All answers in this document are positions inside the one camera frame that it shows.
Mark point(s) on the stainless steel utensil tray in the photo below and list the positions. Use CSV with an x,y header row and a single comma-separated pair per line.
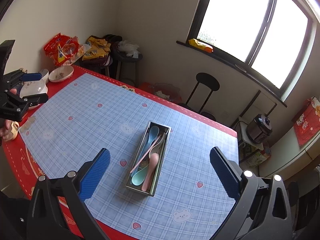
x,y
163,130

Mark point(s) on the yellow patterned mug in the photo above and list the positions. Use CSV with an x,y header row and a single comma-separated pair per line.
x,y
12,132

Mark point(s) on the beige plastic spoon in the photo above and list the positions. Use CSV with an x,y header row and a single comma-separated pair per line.
x,y
156,148

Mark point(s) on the left hand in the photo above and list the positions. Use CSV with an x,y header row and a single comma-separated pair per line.
x,y
4,128

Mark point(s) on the white lidded container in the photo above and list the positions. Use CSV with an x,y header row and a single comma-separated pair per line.
x,y
33,88

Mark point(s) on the black round stool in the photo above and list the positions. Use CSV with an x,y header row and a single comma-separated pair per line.
x,y
208,83

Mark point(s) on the window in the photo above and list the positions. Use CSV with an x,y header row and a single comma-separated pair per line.
x,y
268,41

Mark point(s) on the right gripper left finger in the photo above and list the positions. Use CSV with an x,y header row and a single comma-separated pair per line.
x,y
45,216

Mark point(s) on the yellow snack bag pile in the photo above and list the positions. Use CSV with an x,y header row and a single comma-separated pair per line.
x,y
99,48

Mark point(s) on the white ceramic bowl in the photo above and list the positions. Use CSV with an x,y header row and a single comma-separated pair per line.
x,y
60,74

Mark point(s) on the blue plastic spoon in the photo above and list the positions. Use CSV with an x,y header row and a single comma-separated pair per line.
x,y
153,133

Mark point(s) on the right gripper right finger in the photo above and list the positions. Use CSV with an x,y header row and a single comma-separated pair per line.
x,y
261,209

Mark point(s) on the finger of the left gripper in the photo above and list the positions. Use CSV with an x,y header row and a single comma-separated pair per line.
x,y
34,100
31,77

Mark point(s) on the red gift bag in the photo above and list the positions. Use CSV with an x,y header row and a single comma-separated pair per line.
x,y
307,123

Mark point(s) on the red tablecloth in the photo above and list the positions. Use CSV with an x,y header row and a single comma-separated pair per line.
x,y
30,154

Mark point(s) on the red snack bag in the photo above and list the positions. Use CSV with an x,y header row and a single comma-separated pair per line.
x,y
61,48

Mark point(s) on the pink plastic spoon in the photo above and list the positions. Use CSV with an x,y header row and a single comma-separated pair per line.
x,y
153,161

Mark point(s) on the blue plaid table mat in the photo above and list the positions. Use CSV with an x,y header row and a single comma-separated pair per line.
x,y
125,142

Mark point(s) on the pink chopstick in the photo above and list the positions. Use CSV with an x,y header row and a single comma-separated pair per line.
x,y
157,141

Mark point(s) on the black rice cooker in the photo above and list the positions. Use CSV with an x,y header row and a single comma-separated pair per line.
x,y
259,129

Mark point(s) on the green plastic spoon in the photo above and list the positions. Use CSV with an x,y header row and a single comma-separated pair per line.
x,y
139,177

